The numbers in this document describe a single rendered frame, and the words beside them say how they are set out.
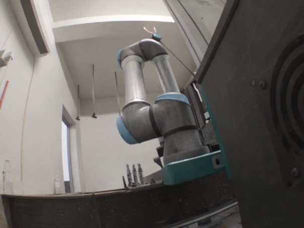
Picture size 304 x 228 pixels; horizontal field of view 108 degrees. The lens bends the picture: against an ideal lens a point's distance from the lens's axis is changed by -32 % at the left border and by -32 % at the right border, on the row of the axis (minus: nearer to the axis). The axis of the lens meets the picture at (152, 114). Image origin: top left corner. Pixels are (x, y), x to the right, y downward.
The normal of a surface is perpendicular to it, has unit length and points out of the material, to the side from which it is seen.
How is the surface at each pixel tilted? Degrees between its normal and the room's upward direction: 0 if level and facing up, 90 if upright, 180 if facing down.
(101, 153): 90
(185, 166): 90
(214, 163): 90
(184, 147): 72
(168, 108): 90
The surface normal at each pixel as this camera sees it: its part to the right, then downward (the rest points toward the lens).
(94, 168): 0.17, -0.43
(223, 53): -0.98, 0.15
